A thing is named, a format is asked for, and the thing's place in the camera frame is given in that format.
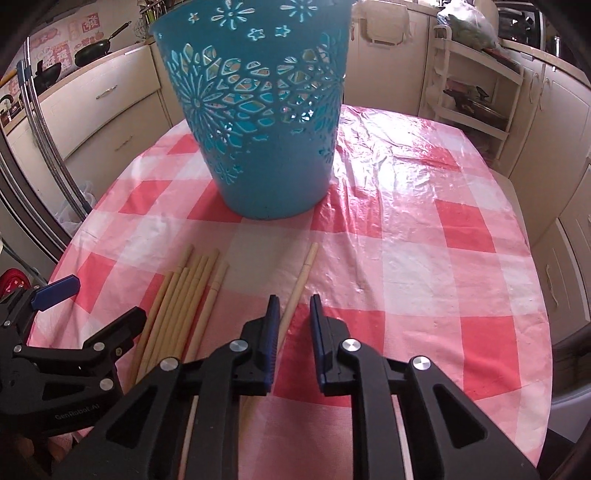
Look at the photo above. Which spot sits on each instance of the steel pot lid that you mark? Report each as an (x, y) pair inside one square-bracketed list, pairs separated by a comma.
[(473, 108)]

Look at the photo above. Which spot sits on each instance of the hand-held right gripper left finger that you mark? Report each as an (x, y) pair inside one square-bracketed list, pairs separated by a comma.
[(272, 339)]

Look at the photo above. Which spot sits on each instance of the metal mop poles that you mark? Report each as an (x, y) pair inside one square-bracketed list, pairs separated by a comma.
[(41, 138)]

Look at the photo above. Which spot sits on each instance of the white plastic floor bag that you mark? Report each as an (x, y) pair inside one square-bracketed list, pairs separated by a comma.
[(78, 210)]

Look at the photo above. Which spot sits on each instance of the white hanging bag holder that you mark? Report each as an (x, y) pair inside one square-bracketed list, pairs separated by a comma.
[(381, 25)]

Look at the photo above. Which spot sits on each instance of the small black wok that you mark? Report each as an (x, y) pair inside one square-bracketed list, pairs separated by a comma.
[(46, 76)]

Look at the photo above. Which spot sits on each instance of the cream kitchen base cabinet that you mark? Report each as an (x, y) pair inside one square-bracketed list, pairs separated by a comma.
[(392, 78), (554, 138)]

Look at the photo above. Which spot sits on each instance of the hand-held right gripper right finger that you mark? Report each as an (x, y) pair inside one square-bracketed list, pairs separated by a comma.
[(316, 344)]

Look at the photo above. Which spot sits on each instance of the cream drawer cabinet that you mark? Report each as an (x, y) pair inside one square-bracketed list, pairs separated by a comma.
[(111, 115)]

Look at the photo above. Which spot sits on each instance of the long bamboo chopstick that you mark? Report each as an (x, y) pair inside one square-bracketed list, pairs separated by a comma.
[(302, 277)]

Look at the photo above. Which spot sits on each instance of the grey door frame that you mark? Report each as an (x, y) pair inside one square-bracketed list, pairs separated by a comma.
[(23, 207)]

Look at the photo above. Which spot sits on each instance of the blue cutout plastic basket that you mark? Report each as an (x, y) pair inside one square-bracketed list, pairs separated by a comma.
[(277, 175)]

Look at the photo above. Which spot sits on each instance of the clear bag of vegetables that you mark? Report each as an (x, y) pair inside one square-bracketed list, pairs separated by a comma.
[(468, 25)]

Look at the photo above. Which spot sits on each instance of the white storage rack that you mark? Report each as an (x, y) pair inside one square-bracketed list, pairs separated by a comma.
[(438, 69)]

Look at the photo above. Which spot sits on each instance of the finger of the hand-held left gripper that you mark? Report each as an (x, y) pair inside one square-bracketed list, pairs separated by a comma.
[(92, 355), (55, 290)]

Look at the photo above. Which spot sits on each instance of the utensil holder with utensils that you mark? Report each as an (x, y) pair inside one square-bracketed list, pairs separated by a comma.
[(154, 16)]

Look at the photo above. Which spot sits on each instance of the red checkered plastic tablecloth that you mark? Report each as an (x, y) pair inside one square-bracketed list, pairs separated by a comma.
[(415, 258)]

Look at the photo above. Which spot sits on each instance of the white rectangular board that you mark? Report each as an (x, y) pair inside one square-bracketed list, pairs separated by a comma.
[(515, 203)]

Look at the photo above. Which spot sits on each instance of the bundle of bamboo chopsticks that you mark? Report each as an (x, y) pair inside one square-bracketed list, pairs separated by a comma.
[(184, 314)]

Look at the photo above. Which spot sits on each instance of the red patterned stool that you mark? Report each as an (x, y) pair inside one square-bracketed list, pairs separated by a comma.
[(11, 284)]

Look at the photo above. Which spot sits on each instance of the pink wall stickers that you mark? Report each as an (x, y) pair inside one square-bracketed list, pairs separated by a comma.
[(69, 32)]

